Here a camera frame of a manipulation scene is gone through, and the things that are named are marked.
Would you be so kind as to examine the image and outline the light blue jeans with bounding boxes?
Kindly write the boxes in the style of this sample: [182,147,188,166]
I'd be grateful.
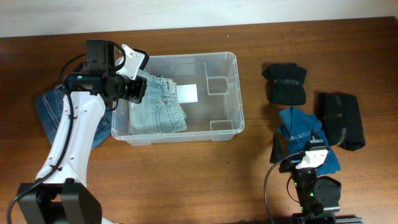
[129,70,187,135]

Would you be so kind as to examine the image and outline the dark blue jeans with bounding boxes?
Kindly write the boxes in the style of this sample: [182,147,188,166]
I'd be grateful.
[35,84,112,149]

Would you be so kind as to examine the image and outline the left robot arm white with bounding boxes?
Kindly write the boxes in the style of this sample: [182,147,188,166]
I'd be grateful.
[7,40,149,223]

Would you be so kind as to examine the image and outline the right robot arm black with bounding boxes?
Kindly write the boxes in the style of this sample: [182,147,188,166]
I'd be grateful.
[264,130,363,224]

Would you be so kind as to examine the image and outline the blue folded cloth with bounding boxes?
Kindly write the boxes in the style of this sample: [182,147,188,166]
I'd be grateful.
[279,106,341,175]

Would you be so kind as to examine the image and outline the large black folded cloth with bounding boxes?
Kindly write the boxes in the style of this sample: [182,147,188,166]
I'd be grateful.
[318,93,366,151]

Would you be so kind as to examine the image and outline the small black folded cloth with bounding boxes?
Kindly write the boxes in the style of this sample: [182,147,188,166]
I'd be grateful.
[262,63,307,106]

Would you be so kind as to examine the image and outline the clear plastic storage bin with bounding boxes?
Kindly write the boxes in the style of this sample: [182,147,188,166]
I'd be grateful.
[111,52,245,146]

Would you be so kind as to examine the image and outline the white label in bin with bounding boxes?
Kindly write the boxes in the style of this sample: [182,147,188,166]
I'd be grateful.
[177,84,198,104]

